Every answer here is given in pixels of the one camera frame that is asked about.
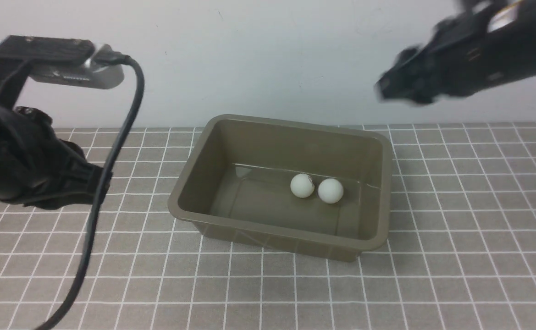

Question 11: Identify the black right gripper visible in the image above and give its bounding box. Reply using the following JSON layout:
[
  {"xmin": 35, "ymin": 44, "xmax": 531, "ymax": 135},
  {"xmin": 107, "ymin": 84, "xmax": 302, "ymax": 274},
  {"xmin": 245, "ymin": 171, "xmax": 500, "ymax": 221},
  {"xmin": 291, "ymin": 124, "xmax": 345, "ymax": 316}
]
[{"xmin": 376, "ymin": 0, "xmax": 536, "ymax": 106}]

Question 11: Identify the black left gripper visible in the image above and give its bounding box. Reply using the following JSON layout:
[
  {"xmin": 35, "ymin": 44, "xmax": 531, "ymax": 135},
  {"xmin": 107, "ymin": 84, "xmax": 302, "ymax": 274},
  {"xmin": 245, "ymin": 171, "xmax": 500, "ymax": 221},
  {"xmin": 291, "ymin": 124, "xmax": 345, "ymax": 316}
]
[{"xmin": 0, "ymin": 105, "xmax": 112, "ymax": 210}]

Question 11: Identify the plain white table-tennis ball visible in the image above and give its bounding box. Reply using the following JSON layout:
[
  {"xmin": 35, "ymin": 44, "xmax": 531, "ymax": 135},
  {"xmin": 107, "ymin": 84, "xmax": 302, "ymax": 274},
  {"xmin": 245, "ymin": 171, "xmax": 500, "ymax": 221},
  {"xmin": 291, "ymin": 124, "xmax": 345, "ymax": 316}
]
[{"xmin": 317, "ymin": 178, "xmax": 344, "ymax": 204}]

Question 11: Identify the white ball with logo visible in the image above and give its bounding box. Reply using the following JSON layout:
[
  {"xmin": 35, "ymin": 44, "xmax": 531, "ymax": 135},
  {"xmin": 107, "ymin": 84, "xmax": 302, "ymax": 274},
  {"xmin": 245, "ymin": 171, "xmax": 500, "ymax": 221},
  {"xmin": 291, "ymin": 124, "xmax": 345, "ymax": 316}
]
[{"xmin": 289, "ymin": 173, "xmax": 315, "ymax": 198}]

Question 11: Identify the olive green plastic bin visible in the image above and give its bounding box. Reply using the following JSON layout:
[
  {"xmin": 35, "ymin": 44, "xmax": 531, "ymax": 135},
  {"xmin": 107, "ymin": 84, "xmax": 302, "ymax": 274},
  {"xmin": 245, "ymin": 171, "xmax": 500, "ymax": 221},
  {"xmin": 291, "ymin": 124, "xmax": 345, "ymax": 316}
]
[{"xmin": 167, "ymin": 114, "xmax": 393, "ymax": 262}]

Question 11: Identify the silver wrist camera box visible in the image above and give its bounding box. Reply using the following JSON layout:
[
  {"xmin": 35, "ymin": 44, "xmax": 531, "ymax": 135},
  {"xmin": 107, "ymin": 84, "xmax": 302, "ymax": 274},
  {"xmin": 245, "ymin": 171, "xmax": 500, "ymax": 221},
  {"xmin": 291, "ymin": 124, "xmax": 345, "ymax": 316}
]
[{"xmin": 0, "ymin": 35, "xmax": 125, "ymax": 90}]

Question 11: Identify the black camera cable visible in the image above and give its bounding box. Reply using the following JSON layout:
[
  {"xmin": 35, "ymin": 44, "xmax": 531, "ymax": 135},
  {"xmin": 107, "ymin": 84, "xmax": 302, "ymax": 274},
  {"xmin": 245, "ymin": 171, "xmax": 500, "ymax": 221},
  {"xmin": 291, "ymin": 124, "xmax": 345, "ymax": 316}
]
[{"xmin": 34, "ymin": 49, "xmax": 145, "ymax": 330}]

